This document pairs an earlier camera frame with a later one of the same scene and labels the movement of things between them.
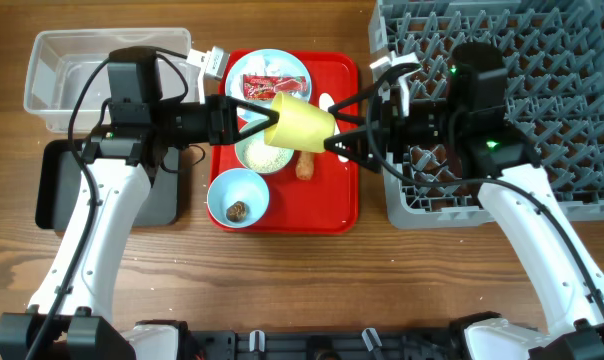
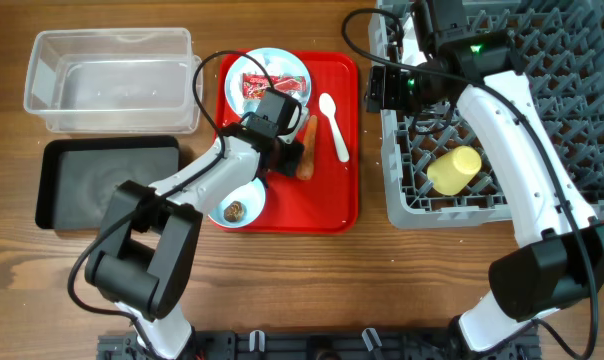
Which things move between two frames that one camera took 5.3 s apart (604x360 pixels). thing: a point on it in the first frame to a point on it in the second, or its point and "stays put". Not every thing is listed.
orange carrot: (305, 165) stays put
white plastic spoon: (326, 101) stays put
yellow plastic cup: (301, 125) to (452, 173)
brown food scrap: (237, 212) stays put
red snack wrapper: (264, 87) stays put
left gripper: (228, 131) to (290, 164)
